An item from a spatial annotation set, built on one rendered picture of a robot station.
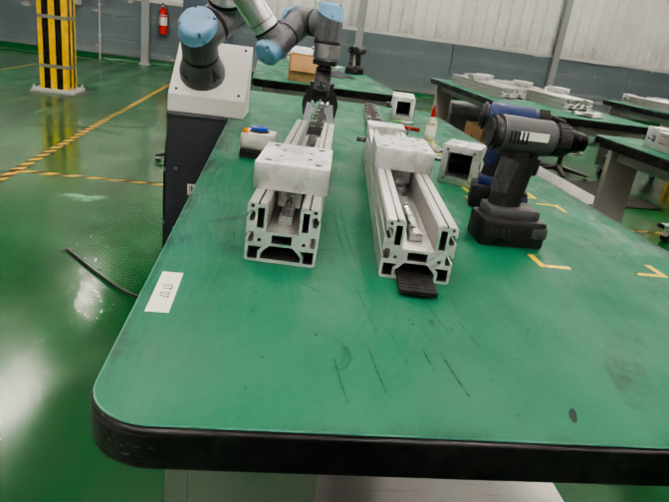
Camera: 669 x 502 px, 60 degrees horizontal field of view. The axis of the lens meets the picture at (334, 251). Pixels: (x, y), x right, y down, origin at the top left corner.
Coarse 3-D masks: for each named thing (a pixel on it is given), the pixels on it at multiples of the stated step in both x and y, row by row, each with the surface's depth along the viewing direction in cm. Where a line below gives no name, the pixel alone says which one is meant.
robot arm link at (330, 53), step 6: (312, 48) 165; (318, 48) 163; (324, 48) 162; (330, 48) 162; (336, 48) 164; (318, 54) 164; (324, 54) 163; (330, 54) 163; (336, 54) 164; (324, 60) 164; (330, 60) 164; (336, 60) 166
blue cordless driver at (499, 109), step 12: (492, 108) 118; (504, 108) 118; (516, 108) 118; (528, 108) 118; (480, 120) 120; (552, 120) 117; (492, 156) 122; (492, 168) 123; (480, 180) 123; (480, 192) 123; (468, 204) 125
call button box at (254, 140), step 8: (248, 136) 139; (256, 136) 139; (264, 136) 139; (272, 136) 139; (240, 144) 140; (248, 144) 140; (256, 144) 140; (264, 144) 140; (240, 152) 140; (248, 152) 140; (256, 152) 140
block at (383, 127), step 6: (366, 126) 161; (372, 126) 153; (378, 126) 153; (384, 126) 153; (390, 126) 154; (396, 126) 156; (402, 126) 157; (366, 132) 157; (384, 132) 154; (390, 132) 154; (402, 132) 154; (360, 138) 158
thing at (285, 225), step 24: (312, 144) 137; (264, 192) 83; (264, 216) 79; (288, 216) 83; (312, 216) 79; (264, 240) 80; (288, 240) 82; (312, 240) 83; (288, 264) 81; (312, 264) 81
